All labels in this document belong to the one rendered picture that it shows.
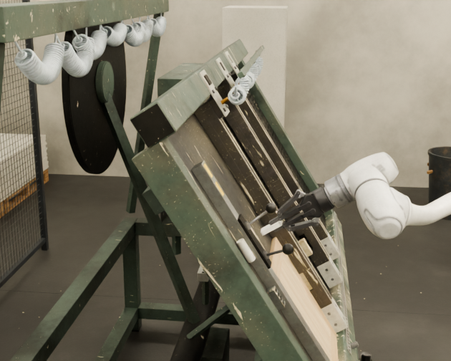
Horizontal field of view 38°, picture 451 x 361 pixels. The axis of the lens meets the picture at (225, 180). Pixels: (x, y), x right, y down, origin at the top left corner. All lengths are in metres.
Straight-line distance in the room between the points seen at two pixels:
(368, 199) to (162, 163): 0.58
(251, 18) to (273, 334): 4.44
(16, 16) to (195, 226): 0.80
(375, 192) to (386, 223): 0.10
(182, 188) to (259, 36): 4.36
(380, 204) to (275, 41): 4.46
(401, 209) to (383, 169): 0.16
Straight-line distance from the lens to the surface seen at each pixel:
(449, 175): 6.83
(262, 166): 3.00
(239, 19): 6.18
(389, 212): 1.81
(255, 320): 2.03
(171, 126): 1.86
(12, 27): 2.02
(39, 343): 3.01
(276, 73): 6.20
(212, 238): 1.94
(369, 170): 1.93
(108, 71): 2.94
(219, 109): 2.52
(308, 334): 2.33
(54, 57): 2.27
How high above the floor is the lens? 2.26
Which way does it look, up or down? 17 degrees down
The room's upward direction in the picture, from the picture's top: straight up
